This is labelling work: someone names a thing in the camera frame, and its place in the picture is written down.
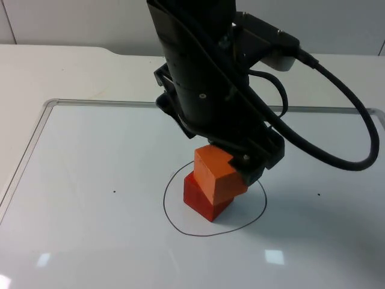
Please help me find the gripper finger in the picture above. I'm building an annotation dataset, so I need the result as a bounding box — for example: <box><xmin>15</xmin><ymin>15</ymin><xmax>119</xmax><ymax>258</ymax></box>
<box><xmin>227</xmin><ymin>152</ymin><xmax>266</xmax><ymax>187</ymax></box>

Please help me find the orange cube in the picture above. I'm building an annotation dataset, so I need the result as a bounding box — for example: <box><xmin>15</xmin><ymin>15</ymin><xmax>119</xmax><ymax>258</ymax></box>
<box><xmin>193</xmin><ymin>144</ymin><xmax>249</xmax><ymax>206</ymax></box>

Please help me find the red cube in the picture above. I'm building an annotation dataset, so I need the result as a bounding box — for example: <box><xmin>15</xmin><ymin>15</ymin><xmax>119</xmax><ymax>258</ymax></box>
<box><xmin>183</xmin><ymin>172</ymin><xmax>235</xmax><ymax>223</ymax></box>

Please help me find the grey-framed whiteboard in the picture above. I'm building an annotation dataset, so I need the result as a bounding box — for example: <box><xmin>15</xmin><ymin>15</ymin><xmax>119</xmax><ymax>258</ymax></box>
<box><xmin>0</xmin><ymin>98</ymin><xmax>385</xmax><ymax>289</ymax></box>

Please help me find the thin black cable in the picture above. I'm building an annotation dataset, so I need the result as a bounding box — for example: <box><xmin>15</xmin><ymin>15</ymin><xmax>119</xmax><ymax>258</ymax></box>
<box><xmin>248</xmin><ymin>69</ymin><xmax>289</xmax><ymax>117</ymax></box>

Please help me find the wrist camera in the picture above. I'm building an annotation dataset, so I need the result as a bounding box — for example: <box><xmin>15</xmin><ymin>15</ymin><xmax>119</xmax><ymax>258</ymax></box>
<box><xmin>233</xmin><ymin>11</ymin><xmax>301</xmax><ymax>72</ymax></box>

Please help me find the thick black cable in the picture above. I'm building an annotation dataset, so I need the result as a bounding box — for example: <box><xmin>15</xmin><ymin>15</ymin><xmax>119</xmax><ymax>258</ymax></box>
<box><xmin>228</xmin><ymin>49</ymin><xmax>380</xmax><ymax>172</ymax></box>

